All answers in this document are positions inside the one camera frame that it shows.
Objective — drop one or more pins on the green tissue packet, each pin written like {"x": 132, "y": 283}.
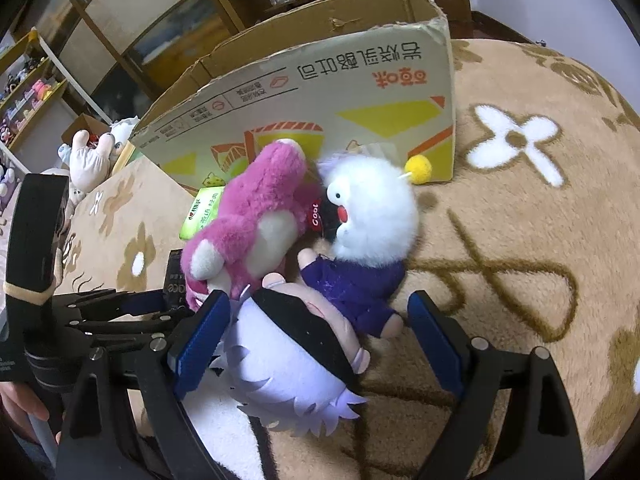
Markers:
{"x": 199, "y": 215}

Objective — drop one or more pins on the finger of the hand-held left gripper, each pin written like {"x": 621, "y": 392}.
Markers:
{"x": 150, "y": 325}
{"x": 145, "y": 302}

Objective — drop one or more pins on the yellow toy shelf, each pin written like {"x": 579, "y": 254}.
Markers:
{"x": 30, "y": 90}

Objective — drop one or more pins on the white rabbit plush toy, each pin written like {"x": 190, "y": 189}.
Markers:
{"x": 90, "y": 160}

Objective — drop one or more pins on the wooden glass-door cabinet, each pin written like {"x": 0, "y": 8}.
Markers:
{"x": 125, "y": 15}

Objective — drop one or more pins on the white fluffy doll purple outfit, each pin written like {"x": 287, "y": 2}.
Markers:
{"x": 375, "y": 210}

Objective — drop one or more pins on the person's left hand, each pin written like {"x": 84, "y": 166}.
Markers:
{"x": 22, "y": 405}

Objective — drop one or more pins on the pink bear plush toy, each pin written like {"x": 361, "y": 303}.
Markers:
{"x": 250, "y": 200}

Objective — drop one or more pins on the yellow pompom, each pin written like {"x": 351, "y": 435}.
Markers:
{"x": 417, "y": 169}

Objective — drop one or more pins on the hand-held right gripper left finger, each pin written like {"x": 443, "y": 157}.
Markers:
{"x": 200, "y": 345}

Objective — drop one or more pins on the blindfolded white-haired plush doll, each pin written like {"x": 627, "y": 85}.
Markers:
{"x": 285, "y": 375}

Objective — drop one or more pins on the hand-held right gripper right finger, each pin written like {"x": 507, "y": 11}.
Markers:
{"x": 436, "y": 345}

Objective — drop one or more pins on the small brown cardboard box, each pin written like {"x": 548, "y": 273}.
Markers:
{"x": 82, "y": 127}

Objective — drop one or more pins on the printed cardboard box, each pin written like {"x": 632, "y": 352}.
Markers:
{"x": 325, "y": 85}

